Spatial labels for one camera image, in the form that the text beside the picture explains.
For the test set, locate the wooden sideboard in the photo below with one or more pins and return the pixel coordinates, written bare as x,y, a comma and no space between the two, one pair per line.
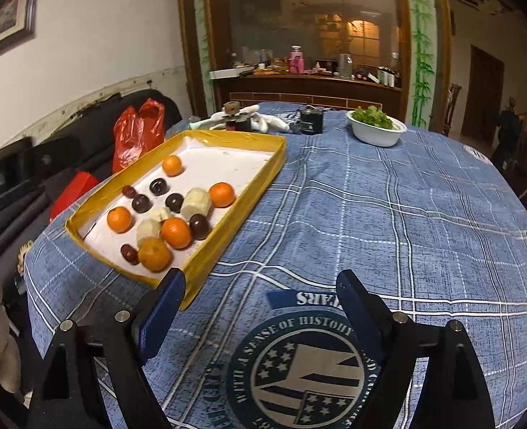
308,87

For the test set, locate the red plastic bag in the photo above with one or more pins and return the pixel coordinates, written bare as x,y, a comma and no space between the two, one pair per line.
136,136

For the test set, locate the white glove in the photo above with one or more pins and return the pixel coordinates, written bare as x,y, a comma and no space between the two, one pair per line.
265,120

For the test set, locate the metal canister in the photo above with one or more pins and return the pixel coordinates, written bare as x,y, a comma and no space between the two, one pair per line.
345,65

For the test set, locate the brown wooden door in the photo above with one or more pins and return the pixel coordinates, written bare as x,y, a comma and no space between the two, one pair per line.
484,94

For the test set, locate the yellow cardboard box tray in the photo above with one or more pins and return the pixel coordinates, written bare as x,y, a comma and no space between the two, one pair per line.
227,237

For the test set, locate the wooden chair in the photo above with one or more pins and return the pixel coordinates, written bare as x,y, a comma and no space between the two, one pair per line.
452,107

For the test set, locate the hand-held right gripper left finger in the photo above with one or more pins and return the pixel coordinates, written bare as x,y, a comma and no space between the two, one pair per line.
160,313

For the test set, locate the black sofa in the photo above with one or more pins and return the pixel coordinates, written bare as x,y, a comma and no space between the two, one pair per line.
67,161

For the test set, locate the blue plaid tablecloth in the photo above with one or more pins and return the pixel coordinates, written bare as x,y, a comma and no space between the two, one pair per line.
379,232

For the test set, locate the white bowl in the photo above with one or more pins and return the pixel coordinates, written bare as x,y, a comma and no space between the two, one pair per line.
377,134

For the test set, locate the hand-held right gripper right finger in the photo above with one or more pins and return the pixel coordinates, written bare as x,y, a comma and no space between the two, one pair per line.
357,308

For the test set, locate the black mug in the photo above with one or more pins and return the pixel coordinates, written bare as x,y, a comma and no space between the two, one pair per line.
311,120

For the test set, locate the green lettuce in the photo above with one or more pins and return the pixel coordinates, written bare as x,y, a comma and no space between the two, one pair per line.
373,116

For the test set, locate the red box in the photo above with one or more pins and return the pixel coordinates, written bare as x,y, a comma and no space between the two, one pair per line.
73,192

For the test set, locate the bamboo painted pillar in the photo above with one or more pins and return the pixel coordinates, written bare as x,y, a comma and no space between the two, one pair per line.
422,53

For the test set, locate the pink bottle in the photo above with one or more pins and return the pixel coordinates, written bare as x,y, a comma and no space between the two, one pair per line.
296,60

